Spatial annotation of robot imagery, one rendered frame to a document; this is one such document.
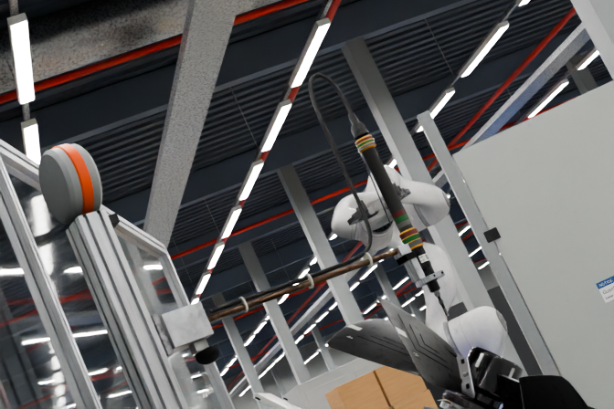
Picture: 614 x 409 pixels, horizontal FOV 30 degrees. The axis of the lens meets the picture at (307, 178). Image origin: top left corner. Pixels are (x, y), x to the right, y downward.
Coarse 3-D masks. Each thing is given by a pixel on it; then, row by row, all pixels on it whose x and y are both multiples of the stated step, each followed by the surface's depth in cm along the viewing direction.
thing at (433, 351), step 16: (384, 304) 227; (400, 320) 226; (416, 320) 232; (400, 336) 219; (416, 336) 226; (432, 336) 233; (432, 352) 227; (448, 352) 234; (432, 368) 223; (448, 368) 231; (448, 384) 227
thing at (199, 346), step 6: (198, 342) 225; (204, 342) 226; (192, 348) 225; (198, 348) 224; (204, 348) 225; (210, 348) 225; (216, 348) 226; (192, 354) 226; (198, 354) 224; (204, 354) 224; (210, 354) 224; (216, 354) 225; (198, 360) 224; (204, 360) 224; (210, 360) 225
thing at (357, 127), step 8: (352, 112) 267; (352, 120) 267; (352, 128) 266; (360, 128) 265; (360, 136) 269; (416, 248) 259; (424, 256) 259; (424, 264) 258; (424, 272) 258; (432, 272) 258; (432, 280) 257; (432, 288) 257
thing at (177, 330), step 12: (168, 312) 222; (180, 312) 223; (192, 312) 224; (204, 312) 226; (156, 324) 221; (168, 324) 221; (180, 324) 222; (192, 324) 223; (204, 324) 225; (168, 336) 221; (180, 336) 221; (192, 336) 222; (204, 336) 224; (168, 348) 220; (180, 348) 224
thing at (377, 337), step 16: (368, 320) 266; (384, 320) 267; (336, 336) 256; (368, 336) 257; (384, 336) 257; (352, 352) 251; (368, 352) 252; (384, 352) 252; (400, 352) 252; (400, 368) 248; (416, 368) 248
